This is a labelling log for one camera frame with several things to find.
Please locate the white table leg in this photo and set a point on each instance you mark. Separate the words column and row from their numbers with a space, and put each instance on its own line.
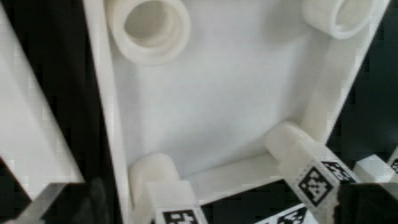
column 166, row 204
column 311, row 169

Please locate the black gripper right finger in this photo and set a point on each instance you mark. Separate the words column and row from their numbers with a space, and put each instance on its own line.
column 366, row 204

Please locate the white U-shaped fence wall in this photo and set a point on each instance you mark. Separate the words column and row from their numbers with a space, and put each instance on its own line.
column 32, row 145

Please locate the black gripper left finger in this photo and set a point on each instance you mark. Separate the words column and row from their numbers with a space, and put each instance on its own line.
column 70, row 204

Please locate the white sheet with AprilTags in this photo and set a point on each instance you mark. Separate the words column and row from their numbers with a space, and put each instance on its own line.
column 375, row 171

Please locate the white square table top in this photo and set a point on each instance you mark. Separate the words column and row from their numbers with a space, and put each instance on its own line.
column 217, row 66

